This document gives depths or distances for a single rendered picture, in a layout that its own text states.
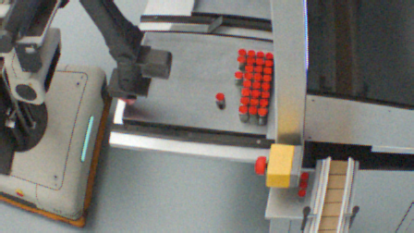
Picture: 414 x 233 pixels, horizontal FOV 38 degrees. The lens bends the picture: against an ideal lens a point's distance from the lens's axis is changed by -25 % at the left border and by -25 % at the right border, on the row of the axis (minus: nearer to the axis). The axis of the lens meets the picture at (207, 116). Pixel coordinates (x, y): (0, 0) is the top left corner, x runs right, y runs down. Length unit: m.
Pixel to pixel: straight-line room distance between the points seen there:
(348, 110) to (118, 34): 0.52
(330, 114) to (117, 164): 1.41
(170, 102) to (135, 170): 0.95
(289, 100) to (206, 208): 1.24
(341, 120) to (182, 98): 0.48
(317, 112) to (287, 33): 0.27
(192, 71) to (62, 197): 0.81
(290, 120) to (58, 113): 1.26
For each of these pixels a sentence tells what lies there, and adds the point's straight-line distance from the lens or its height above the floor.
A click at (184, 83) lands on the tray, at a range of 1.87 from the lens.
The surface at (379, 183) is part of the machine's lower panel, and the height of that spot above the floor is 0.79.
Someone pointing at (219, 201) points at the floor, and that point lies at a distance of 2.69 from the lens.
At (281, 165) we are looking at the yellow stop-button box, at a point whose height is 1.03.
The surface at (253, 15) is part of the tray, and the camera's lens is 1.99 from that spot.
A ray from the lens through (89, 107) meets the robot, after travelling 2.63.
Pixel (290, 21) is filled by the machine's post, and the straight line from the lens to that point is 1.27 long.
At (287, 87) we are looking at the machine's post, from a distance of 1.45.
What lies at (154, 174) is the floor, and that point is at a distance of 2.76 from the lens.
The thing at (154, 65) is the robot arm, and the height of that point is 1.09.
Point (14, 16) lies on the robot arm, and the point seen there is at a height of 1.34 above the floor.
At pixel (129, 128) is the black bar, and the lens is 1.81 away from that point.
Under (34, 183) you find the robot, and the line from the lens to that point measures 2.53.
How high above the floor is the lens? 2.45
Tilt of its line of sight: 60 degrees down
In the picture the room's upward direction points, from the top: 9 degrees counter-clockwise
